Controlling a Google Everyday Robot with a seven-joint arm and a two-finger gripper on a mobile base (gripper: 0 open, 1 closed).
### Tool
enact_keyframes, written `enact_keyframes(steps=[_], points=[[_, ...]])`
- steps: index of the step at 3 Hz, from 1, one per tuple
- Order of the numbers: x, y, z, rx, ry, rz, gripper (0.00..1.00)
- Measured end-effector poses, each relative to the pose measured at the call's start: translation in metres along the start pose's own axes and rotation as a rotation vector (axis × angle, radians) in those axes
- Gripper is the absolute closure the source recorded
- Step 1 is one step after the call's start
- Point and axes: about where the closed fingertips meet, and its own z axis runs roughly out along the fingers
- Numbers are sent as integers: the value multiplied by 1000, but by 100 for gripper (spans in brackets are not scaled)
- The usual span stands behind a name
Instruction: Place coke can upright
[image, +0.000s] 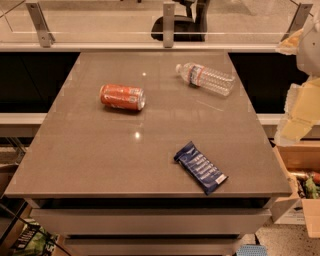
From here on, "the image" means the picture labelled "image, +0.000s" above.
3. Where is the lower white drawer front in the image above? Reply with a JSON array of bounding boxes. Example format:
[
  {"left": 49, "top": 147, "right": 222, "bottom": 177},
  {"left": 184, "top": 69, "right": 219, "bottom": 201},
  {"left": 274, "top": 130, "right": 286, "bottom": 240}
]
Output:
[{"left": 64, "top": 238, "right": 242, "bottom": 256}]

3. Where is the right metal railing bracket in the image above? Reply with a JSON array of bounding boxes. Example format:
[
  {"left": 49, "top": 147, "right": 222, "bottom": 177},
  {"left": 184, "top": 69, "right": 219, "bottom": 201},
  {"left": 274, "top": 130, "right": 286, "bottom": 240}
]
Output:
[{"left": 282, "top": 3, "right": 313, "bottom": 40}]

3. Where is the left metal railing bracket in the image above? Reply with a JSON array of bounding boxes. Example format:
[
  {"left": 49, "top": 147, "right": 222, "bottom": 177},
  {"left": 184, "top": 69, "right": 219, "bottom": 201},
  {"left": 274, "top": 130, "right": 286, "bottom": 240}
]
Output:
[{"left": 25, "top": 0, "right": 55, "bottom": 48}]

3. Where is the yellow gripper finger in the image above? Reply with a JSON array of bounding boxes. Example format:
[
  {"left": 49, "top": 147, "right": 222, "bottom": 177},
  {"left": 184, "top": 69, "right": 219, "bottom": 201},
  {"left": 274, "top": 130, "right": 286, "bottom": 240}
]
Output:
[
  {"left": 276, "top": 29, "right": 303, "bottom": 55},
  {"left": 274, "top": 78, "right": 320, "bottom": 146}
]

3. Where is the blue snack bar wrapper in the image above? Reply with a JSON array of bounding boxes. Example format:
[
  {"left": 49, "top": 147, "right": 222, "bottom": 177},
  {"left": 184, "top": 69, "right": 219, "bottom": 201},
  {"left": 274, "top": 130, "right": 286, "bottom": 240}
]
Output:
[{"left": 174, "top": 141, "right": 228, "bottom": 195}]

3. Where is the green black snack bag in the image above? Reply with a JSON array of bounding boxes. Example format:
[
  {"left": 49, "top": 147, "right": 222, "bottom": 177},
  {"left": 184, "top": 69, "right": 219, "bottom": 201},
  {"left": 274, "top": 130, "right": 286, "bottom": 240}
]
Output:
[{"left": 11, "top": 223, "right": 58, "bottom": 256}]

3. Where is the blue sponge cloth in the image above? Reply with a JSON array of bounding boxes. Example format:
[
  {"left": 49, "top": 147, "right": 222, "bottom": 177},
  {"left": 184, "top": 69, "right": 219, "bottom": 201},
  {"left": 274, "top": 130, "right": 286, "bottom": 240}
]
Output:
[{"left": 236, "top": 245, "right": 268, "bottom": 256}]

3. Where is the clear plastic water bottle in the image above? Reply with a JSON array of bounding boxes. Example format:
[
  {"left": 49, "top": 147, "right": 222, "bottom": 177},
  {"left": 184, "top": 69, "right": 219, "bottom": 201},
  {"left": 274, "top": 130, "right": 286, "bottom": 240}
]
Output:
[{"left": 176, "top": 63, "right": 235, "bottom": 97}]

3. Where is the black office chair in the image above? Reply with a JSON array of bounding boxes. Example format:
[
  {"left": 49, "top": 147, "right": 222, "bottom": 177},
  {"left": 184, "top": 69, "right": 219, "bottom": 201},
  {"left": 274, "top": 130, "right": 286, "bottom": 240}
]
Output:
[{"left": 150, "top": 0, "right": 211, "bottom": 43}]

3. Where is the glass railing panel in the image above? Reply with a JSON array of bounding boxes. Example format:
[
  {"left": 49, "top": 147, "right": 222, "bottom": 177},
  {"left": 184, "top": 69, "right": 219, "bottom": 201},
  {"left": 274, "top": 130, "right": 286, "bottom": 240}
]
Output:
[{"left": 0, "top": 0, "right": 320, "bottom": 44}]

